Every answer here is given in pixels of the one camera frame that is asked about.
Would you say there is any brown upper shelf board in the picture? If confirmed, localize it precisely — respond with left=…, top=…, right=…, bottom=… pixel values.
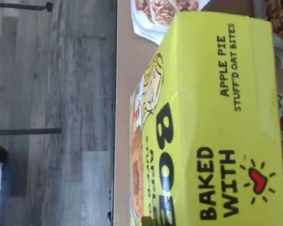
left=115, top=0, right=283, bottom=226

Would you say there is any white granola cluster box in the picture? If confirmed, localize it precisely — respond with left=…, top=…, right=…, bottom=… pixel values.
left=130, top=0, right=212, bottom=46
left=253, top=0, right=283, bottom=70

